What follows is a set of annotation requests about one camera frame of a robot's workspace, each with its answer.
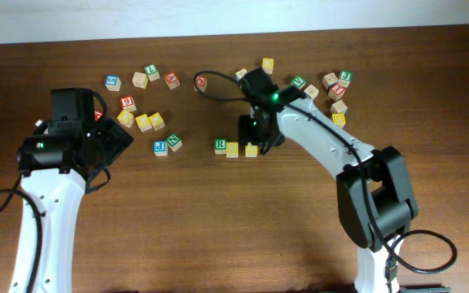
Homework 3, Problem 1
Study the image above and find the yellow S block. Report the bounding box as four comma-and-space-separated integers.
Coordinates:
244, 143, 259, 158
226, 142, 239, 158

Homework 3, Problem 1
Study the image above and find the green R block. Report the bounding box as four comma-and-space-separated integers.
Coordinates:
214, 139, 227, 155

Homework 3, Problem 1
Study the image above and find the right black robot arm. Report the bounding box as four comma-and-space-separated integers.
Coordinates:
236, 68, 419, 292

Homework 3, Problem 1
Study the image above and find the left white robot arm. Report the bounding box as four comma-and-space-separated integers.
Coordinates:
9, 88, 133, 292

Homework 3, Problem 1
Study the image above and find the red M block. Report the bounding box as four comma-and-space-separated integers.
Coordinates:
94, 111, 103, 120

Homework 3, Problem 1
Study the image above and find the yellow O block left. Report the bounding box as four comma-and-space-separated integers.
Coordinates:
117, 109, 135, 128

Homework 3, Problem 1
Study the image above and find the yellow o block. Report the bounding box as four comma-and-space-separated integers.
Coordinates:
148, 112, 165, 131
117, 109, 135, 128

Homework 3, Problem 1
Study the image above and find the yellow G block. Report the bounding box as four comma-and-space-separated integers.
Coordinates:
135, 114, 152, 132

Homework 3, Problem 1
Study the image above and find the red 6 block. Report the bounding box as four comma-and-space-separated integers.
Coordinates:
120, 95, 137, 112

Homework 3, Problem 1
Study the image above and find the blue P block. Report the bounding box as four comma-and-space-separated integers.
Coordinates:
153, 140, 168, 156

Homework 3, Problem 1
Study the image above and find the yellow O block right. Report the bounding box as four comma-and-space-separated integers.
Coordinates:
148, 112, 165, 131

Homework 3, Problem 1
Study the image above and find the green V block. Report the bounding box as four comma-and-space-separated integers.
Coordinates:
291, 76, 306, 90

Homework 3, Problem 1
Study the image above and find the blue S block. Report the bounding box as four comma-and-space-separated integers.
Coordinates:
105, 75, 121, 92

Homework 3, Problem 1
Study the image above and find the yellow block top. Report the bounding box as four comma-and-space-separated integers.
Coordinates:
261, 58, 274, 75

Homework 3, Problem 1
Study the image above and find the green N block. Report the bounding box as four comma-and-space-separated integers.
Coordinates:
165, 133, 182, 151

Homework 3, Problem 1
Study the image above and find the plain wooden block left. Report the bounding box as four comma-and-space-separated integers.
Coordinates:
132, 72, 149, 89

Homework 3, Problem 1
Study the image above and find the red Q block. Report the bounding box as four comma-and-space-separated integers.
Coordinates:
194, 75, 208, 92

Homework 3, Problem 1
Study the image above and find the plain block green side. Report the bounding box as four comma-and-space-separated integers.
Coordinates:
330, 100, 348, 114

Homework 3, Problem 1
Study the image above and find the red I block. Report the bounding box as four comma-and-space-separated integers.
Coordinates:
328, 83, 346, 101

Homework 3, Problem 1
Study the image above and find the plain block red blue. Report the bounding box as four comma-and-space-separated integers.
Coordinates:
322, 72, 339, 90

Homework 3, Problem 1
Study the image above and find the green L block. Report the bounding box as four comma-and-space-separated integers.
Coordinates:
144, 64, 160, 81

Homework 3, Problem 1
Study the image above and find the red A block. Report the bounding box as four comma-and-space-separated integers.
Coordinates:
164, 72, 180, 90

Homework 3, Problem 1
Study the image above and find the green J block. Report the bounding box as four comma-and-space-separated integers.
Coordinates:
338, 71, 353, 88

